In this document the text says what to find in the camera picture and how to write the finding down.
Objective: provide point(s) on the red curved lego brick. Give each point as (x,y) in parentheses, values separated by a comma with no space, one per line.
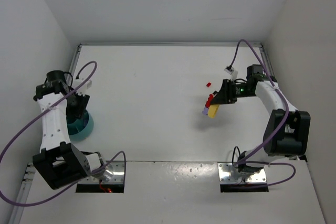
(209,100)

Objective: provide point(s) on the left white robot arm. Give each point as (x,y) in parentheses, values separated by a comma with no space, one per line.
(65,120)

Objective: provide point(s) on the purple square lego brick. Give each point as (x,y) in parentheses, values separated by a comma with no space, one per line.
(205,111)

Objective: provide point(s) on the yellow long lego brick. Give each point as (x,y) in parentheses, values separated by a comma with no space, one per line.
(212,110)

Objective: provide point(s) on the metal base plate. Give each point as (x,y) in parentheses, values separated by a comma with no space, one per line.
(112,175)
(229,175)

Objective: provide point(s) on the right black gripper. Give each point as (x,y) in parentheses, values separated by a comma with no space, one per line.
(227,92)

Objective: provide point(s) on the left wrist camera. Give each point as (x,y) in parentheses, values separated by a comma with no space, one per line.
(83,89)

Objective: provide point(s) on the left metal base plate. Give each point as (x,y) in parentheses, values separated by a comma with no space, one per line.
(112,175)

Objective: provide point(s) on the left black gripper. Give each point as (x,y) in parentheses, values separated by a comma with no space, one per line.
(79,107)

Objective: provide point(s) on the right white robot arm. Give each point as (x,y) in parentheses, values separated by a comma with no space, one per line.
(287,130)

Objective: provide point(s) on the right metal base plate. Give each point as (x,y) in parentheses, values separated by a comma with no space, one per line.
(229,175)

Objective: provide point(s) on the teal round divided container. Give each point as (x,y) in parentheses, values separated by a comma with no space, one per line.
(79,128)

